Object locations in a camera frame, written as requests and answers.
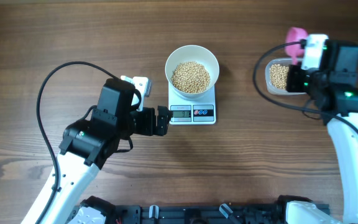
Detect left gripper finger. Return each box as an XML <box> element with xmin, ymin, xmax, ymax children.
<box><xmin>157</xmin><ymin>106</ymin><xmax>173</xmax><ymax>122</ymax></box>
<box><xmin>155</xmin><ymin>119</ymin><xmax>169</xmax><ymax>136</ymax></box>

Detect pink plastic measuring scoop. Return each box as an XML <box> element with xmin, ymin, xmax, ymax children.
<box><xmin>285</xmin><ymin>27</ymin><xmax>308</xmax><ymax>65</ymax></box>

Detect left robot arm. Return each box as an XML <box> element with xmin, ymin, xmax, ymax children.
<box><xmin>23</xmin><ymin>76</ymin><xmax>172</xmax><ymax>223</ymax></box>

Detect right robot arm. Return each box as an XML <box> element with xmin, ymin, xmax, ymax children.
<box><xmin>287</xmin><ymin>35</ymin><xmax>358</xmax><ymax>223</ymax></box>

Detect white digital kitchen scale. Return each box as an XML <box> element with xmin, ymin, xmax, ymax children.
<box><xmin>168</xmin><ymin>84</ymin><xmax>216</xmax><ymax>125</ymax></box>

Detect soybeans in bowl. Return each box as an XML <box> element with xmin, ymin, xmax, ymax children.
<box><xmin>171</xmin><ymin>62</ymin><xmax>211</xmax><ymax>94</ymax></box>

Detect white bowl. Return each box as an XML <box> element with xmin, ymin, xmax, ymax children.
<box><xmin>165</xmin><ymin>45</ymin><xmax>220</xmax><ymax>100</ymax></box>

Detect soybeans in container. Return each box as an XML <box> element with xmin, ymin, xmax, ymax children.
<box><xmin>269</xmin><ymin>64</ymin><xmax>290</xmax><ymax>90</ymax></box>

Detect clear plastic container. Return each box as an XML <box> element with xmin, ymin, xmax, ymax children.
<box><xmin>265</xmin><ymin>58</ymin><xmax>303</xmax><ymax>95</ymax></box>

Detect right black cable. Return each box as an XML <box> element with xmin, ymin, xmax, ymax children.
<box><xmin>252</xmin><ymin>40</ymin><xmax>358</xmax><ymax>187</ymax></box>

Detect black cable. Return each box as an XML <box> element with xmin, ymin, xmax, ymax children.
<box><xmin>252</xmin><ymin>40</ymin><xmax>358</xmax><ymax>187</ymax></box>
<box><xmin>35</xmin><ymin>61</ymin><xmax>142</xmax><ymax>224</ymax></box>

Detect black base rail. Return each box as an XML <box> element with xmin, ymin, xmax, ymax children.
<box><xmin>73</xmin><ymin>203</ymin><xmax>288</xmax><ymax>224</ymax></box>

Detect left black cable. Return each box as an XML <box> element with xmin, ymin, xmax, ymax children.
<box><xmin>35</xmin><ymin>61</ymin><xmax>142</xmax><ymax>224</ymax></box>

